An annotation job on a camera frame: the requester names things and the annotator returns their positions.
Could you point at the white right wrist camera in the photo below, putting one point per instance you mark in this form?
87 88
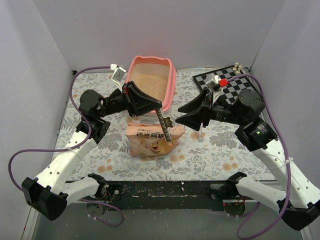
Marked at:
216 85

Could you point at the black grey chessboard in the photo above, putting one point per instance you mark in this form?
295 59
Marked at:
232 90

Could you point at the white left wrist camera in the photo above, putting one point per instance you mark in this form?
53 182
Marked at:
118 74

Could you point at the clear plastic scoop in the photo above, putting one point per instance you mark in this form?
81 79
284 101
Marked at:
200 135

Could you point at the floral table mat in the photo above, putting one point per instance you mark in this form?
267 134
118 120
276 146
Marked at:
216 158

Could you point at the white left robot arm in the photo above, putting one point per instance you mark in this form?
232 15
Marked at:
49 192

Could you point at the white plastic bracket piece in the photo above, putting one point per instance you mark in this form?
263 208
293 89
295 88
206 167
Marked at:
165 123

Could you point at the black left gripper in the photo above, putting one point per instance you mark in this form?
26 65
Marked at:
129 100

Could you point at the pink cat litter bag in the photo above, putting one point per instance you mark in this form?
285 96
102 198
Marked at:
148 140

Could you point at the pink cat litter box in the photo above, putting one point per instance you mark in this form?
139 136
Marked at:
154 76

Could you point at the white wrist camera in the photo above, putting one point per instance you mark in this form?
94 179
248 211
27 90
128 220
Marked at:
216 85
118 74

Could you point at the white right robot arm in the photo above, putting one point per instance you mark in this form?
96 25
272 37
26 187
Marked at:
299 200

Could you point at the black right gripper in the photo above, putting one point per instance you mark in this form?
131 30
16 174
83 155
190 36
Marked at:
206 110

